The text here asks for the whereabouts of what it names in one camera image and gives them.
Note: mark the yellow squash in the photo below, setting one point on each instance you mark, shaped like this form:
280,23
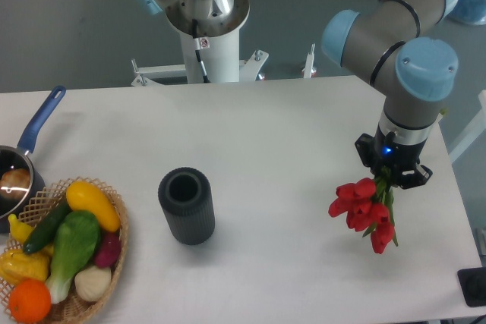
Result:
82,195

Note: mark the orange fruit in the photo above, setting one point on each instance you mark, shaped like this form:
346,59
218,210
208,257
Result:
30,301

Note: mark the brown bread roll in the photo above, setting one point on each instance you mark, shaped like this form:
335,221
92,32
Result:
15,184

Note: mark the green cucumber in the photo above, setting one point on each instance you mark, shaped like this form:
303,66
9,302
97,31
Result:
45,231

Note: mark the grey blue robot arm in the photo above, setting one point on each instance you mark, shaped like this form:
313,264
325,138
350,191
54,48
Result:
387,49

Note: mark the white frame bracket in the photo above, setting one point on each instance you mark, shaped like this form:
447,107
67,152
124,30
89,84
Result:
309,69

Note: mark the black device at edge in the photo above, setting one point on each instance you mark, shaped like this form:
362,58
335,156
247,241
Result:
472,283

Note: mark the green bok choy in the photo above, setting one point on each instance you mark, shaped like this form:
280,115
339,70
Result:
75,242

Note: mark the blue handled saucepan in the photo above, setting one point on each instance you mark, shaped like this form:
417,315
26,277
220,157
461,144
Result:
19,157

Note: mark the yellow banana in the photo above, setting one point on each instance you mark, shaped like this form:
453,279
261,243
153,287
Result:
20,231

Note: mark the red tulip bouquet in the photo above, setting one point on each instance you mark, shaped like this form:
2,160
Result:
368,207

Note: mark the white garlic bulb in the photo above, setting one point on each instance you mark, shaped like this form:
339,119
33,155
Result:
92,283

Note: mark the yellow bell pepper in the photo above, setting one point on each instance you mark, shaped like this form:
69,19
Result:
16,266

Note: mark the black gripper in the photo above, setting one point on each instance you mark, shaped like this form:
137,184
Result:
383,151

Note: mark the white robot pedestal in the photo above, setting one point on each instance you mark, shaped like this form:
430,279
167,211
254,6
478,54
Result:
209,33

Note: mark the dark grey ribbed vase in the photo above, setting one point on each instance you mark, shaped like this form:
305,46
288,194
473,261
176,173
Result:
185,197

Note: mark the purple red onion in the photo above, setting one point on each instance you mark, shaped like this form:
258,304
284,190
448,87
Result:
109,251

